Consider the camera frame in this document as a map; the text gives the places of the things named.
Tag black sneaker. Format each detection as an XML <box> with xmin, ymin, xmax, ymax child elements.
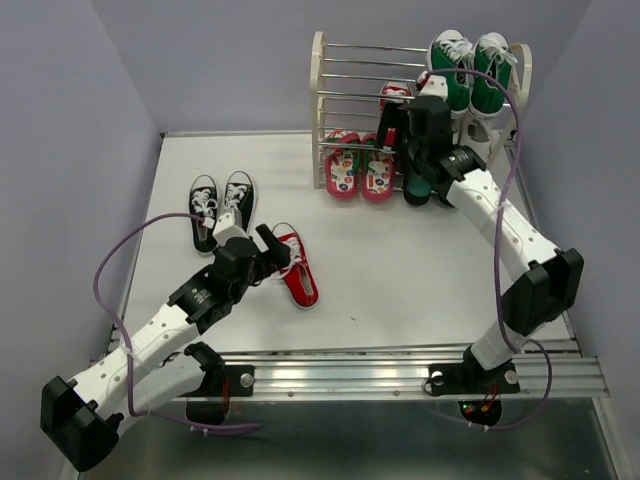
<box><xmin>223</xmin><ymin>170</ymin><xmax>258</xmax><ymax>232</ymax></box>
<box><xmin>189</xmin><ymin>175</ymin><xmax>219</xmax><ymax>255</ymax></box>

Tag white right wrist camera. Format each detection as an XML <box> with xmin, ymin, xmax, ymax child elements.
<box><xmin>416</xmin><ymin>73</ymin><xmax>448</xmax><ymax>101</ymax></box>

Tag right green sneaker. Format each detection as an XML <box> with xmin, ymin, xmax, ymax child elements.
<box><xmin>470</xmin><ymin>32</ymin><xmax>517</xmax><ymax>119</ymax></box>

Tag right black sneaker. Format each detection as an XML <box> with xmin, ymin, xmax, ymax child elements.
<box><xmin>223</xmin><ymin>170</ymin><xmax>258</xmax><ymax>232</ymax></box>

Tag red sneaker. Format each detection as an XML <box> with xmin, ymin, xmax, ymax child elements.
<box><xmin>272</xmin><ymin>222</ymin><xmax>319</xmax><ymax>309</ymax></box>
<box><xmin>380</xmin><ymin>81</ymin><xmax>413</xmax><ymax>115</ymax></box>

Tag left green sneaker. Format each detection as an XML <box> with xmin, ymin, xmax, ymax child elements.
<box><xmin>427</xmin><ymin>29</ymin><xmax>474</xmax><ymax>118</ymax></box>

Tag left black sneaker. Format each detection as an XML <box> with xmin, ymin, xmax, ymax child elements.
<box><xmin>189</xmin><ymin>175</ymin><xmax>219</xmax><ymax>255</ymax></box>

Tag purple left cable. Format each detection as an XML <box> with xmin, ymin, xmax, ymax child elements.
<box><xmin>93</xmin><ymin>212</ymin><xmax>261</xmax><ymax>436</ymax></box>

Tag green sneaker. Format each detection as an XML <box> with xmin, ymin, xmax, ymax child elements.
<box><xmin>427</xmin><ymin>29</ymin><xmax>474</xmax><ymax>118</ymax></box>
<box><xmin>470</xmin><ymin>32</ymin><xmax>517</xmax><ymax>119</ymax></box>

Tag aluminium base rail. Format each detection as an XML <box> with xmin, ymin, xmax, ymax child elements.
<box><xmin>79</xmin><ymin>339</ymin><xmax>611</xmax><ymax>402</ymax></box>

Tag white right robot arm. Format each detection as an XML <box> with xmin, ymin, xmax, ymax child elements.
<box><xmin>376</xmin><ymin>96</ymin><xmax>584</xmax><ymax>390</ymax></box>

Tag left dark green shoe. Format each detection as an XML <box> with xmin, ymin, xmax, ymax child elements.
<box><xmin>399</xmin><ymin>154</ymin><xmax>432</xmax><ymax>206</ymax></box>

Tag pink patterned sandal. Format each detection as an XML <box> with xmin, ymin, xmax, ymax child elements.
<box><xmin>324</xmin><ymin>130</ymin><xmax>360</xmax><ymax>200</ymax></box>
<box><xmin>362</xmin><ymin>149</ymin><xmax>395</xmax><ymax>203</ymax></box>

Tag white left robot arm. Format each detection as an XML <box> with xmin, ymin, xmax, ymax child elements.
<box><xmin>40</xmin><ymin>224</ymin><xmax>291</xmax><ymax>472</ymax></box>

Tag cream metal shoe shelf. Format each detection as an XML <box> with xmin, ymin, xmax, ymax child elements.
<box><xmin>309</xmin><ymin>31</ymin><xmax>533</xmax><ymax>189</ymax></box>

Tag right white shoe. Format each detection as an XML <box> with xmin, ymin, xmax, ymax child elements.
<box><xmin>458</xmin><ymin>111</ymin><xmax>493</xmax><ymax>162</ymax></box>

